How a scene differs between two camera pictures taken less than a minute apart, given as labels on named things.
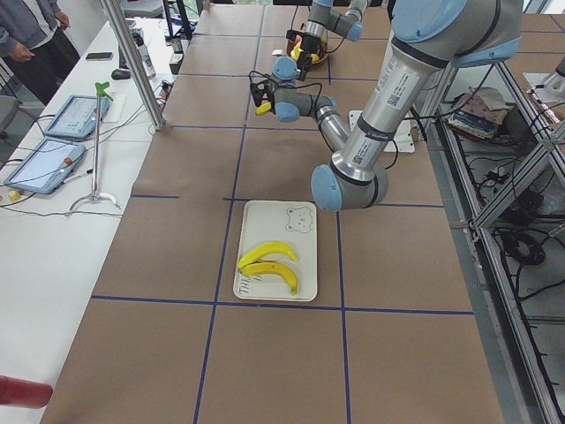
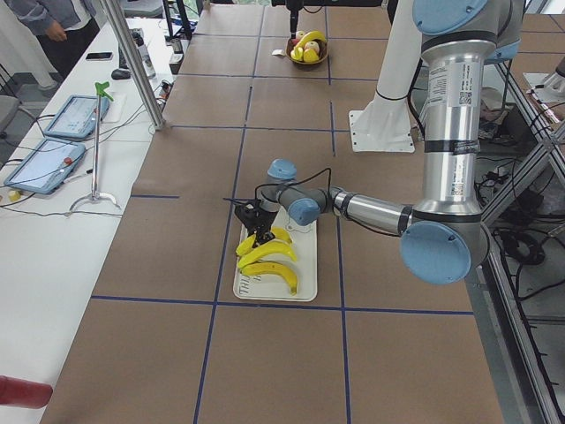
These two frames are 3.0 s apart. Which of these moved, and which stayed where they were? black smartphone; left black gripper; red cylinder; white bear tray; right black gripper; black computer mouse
Moved: right black gripper; left black gripper
Stayed: red cylinder; white bear tray; black smartphone; black computer mouse
